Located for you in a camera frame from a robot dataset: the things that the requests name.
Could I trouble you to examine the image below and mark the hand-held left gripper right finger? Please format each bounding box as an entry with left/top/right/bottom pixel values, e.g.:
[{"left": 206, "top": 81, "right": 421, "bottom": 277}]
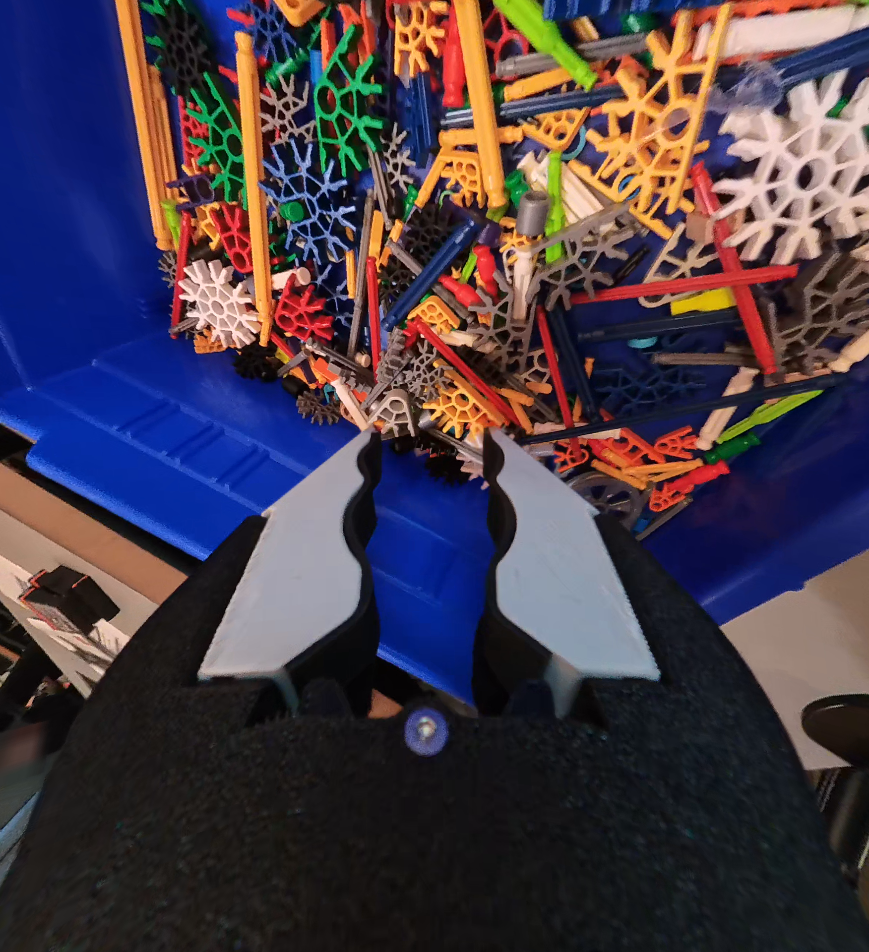
[{"left": 478, "top": 430, "right": 662, "bottom": 718}]

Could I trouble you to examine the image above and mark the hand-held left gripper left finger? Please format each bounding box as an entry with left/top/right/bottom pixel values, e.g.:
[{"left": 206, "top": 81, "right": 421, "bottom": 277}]
[{"left": 196, "top": 430, "right": 385, "bottom": 711}]

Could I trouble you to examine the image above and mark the blue plastic bin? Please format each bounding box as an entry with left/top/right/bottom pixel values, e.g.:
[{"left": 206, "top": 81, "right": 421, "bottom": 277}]
[{"left": 0, "top": 0, "right": 869, "bottom": 708}]

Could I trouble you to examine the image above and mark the pile of colourful toy pieces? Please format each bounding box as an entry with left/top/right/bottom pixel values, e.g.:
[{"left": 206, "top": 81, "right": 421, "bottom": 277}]
[{"left": 115, "top": 0, "right": 869, "bottom": 540}]

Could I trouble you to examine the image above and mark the black boxy device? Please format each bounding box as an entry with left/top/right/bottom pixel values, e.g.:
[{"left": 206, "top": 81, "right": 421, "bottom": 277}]
[{"left": 18, "top": 565, "right": 121, "bottom": 637}]

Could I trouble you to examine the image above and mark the black round stool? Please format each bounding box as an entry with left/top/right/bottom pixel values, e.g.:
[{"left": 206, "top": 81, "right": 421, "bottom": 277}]
[{"left": 801, "top": 694, "right": 869, "bottom": 771}]

